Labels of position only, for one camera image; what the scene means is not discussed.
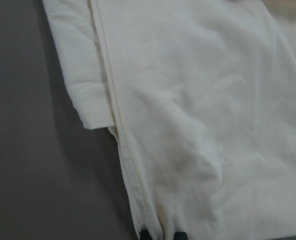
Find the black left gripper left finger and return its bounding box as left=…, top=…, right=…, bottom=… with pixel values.
left=139, top=229, right=151, bottom=240

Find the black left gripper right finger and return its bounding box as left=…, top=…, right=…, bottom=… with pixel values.
left=173, top=231, right=189, bottom=240

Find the cream long-sleeve printed shirt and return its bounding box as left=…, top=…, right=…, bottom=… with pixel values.
left=43, top=0, right=296, bottom=240

